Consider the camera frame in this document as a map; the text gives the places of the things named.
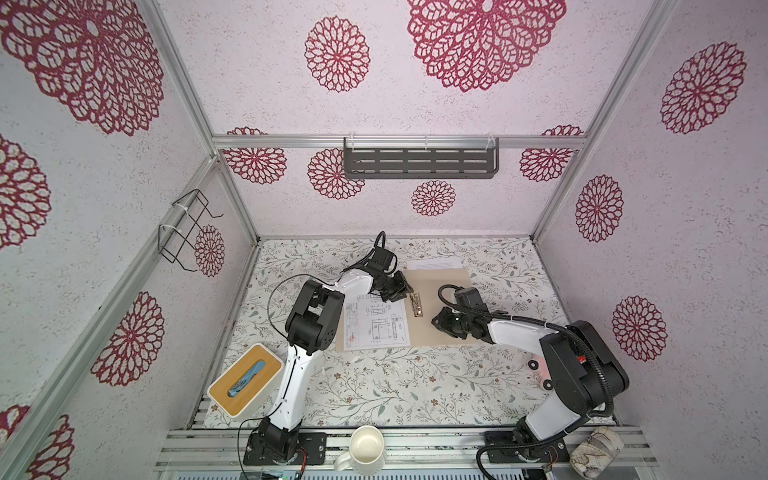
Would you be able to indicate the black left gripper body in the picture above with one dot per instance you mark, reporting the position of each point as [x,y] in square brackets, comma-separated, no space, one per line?
[394,286]

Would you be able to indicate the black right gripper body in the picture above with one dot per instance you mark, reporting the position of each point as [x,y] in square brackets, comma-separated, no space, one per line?
[453,323]

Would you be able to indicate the white technical drawing sheet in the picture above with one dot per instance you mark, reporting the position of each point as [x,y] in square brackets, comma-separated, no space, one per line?
[370,323]

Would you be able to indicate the beige manila folder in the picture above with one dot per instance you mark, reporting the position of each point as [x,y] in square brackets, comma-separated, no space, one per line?
[422,305]

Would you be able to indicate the white printed text sheet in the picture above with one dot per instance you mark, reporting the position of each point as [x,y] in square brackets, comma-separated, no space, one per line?
[442,263]

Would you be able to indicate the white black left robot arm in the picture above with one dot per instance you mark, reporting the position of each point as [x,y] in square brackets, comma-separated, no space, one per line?
[312,324]

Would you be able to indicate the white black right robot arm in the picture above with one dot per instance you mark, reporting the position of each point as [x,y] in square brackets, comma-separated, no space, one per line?
[584,373]

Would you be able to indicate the pink pig plush toy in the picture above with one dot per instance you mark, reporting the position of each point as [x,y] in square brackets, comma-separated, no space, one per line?
[539,368]

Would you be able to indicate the white wooden-top tissue box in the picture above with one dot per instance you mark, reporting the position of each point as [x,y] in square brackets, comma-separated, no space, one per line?
[248,383]

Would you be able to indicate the white ceramic mug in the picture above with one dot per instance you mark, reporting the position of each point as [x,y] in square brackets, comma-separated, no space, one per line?
[366,452]

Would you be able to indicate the marbled patterned cup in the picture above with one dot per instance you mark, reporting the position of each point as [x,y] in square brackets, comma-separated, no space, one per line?
[596,453]

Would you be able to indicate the grey slotted wall shelf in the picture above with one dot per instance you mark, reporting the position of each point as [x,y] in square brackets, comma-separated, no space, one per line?
[420,163]

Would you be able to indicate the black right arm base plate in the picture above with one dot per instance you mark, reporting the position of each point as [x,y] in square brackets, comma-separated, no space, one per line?
[519,445]

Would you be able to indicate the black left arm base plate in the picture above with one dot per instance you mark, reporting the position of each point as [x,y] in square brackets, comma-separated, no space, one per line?
[268,445]

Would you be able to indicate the black wire wall rack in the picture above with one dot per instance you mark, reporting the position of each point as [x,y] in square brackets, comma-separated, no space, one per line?
[192,242]

